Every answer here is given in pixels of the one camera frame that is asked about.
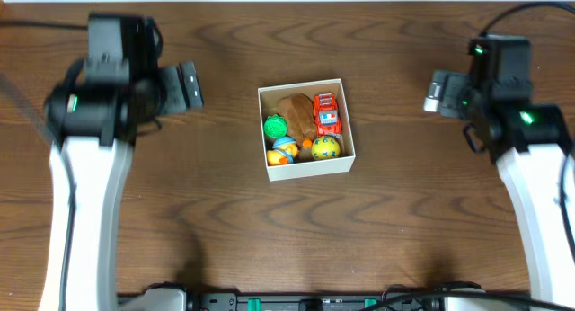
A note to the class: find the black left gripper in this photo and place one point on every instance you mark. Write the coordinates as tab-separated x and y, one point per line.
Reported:
150	95

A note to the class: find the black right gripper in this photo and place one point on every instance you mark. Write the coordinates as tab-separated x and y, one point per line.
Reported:
460	84

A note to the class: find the green ridged ball toy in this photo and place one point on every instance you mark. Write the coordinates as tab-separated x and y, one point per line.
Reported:
275	126

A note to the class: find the brown plush toy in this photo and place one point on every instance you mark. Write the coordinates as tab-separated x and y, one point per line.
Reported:
298	112

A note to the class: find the yellow blue duck toy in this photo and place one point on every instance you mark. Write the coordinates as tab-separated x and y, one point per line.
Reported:
284	151

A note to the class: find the red toy fire truck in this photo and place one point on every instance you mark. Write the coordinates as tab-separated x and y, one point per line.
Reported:
326	115

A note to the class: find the white cardboard box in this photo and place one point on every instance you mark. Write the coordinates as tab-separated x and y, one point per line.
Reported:
268	99

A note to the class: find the yellow ball with blue letters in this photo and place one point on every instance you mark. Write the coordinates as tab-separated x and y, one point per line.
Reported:
325	147

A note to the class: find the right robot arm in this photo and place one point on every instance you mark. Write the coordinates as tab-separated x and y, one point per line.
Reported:
532	149

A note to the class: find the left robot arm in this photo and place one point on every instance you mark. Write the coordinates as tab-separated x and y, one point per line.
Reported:
93	118

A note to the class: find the black rail with green clips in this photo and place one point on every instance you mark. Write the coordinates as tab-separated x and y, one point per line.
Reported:
314	301

